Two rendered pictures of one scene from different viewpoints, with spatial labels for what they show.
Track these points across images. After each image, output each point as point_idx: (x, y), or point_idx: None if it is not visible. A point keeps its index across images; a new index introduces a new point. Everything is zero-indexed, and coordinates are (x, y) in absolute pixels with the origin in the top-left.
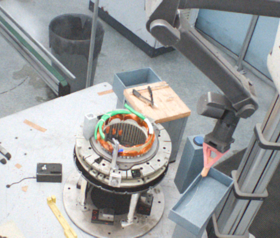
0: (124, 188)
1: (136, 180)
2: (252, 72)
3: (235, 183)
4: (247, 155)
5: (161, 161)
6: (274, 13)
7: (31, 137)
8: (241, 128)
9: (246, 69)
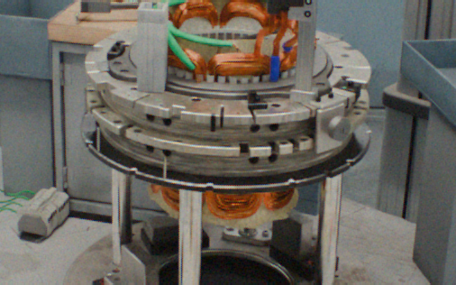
0: (334, 158)
1: (352, 114)
2: None
3: (419, 101)
4: (422, 12)
5: (351, 54)
6: None
7: None
8: None
9: None
